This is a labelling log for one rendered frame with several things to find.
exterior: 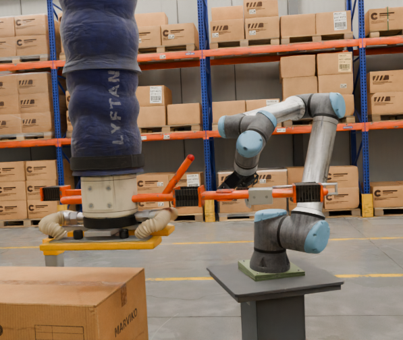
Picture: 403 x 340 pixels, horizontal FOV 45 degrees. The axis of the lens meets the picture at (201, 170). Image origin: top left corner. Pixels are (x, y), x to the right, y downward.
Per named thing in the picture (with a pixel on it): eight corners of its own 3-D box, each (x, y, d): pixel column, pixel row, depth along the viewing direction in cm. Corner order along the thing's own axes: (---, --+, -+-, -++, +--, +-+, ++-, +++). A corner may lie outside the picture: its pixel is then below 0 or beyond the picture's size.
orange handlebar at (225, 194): (25, 208, 152) (24, 196, 152) (66, 197, 182) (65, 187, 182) (329, 199, 138) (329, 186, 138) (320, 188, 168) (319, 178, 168)
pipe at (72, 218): (41, 237, 142) (40, 218, 142) (75, 223, 167) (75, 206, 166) (154, 235, 137) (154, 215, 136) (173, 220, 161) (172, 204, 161)
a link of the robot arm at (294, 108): (296, 92, 242) (212, 114, 192) (319, 92, 234) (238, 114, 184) (297, 115, 244) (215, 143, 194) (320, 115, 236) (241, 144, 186)
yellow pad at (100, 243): (38, 251, 140) (38, 234, 140) (54, 243, 150) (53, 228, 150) (154, 249, 135) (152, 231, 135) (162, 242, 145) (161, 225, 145)
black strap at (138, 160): (57, 172, 141) (56, 158, 141) (88, 167, 164) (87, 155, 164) (132, 168, 138) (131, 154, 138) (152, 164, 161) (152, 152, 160)
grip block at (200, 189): (172, 208, 143) (171, 188, 143) (179, 204, 153) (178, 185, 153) (200, 207, 142) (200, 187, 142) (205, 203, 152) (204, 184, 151)
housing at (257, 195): (248, 205, 141) (248, 189, 141) (250, 202, 148) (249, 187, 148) (273, 204, 140) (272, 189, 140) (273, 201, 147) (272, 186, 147)
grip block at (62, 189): (40, 201, 178) (39, 187, 178) (50, 198, 186) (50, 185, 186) (62, 200, 177) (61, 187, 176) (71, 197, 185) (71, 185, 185)
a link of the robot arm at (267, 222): (264, 240, 239) (264, 205, 237) (296, 246, 228) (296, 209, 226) (247, 247, 227) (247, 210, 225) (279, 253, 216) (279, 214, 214)
